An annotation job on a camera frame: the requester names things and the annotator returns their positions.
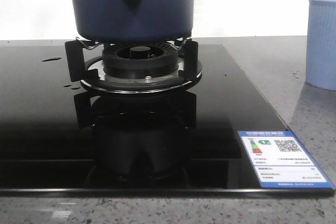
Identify dark blue cooking pot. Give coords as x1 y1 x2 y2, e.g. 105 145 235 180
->
72 0 194 44

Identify light blue ribbed cup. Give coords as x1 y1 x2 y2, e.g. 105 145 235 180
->
306 0 335 90

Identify black right pot support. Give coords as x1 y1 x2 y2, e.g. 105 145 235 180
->
65 38 202 94

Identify black right burner head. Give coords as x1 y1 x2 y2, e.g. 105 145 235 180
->
102 42 178 79

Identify black glass gas cooktop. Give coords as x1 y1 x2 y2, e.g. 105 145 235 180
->
1 44 335 198

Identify blue energy label sticker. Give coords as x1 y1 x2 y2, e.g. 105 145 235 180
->
238 131 333 188

